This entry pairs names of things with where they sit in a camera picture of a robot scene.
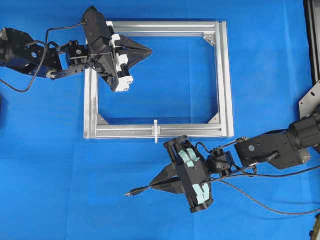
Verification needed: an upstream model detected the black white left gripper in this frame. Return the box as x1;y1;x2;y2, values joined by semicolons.
82;6;153;92

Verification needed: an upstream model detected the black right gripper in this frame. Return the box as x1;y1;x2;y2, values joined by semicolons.
149;135;214;213

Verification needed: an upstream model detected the black usb wire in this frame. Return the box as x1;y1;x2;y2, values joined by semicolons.
124;174;320;216

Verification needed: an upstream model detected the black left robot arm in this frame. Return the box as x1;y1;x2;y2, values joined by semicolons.
0;6;153;92

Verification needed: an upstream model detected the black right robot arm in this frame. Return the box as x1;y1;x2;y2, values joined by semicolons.
149;114;320;213

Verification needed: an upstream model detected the yellowish object bottom right corner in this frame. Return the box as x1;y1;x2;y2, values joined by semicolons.
309;214;320;240

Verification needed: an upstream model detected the black metal stand right edge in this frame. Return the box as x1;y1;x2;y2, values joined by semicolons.
298;0;320;119

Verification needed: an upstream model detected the white string loop holder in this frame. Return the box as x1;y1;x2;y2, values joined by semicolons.
151;119;161;144

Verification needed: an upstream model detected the aluminium extrusion frame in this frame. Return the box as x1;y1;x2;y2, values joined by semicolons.
83;20;235;140

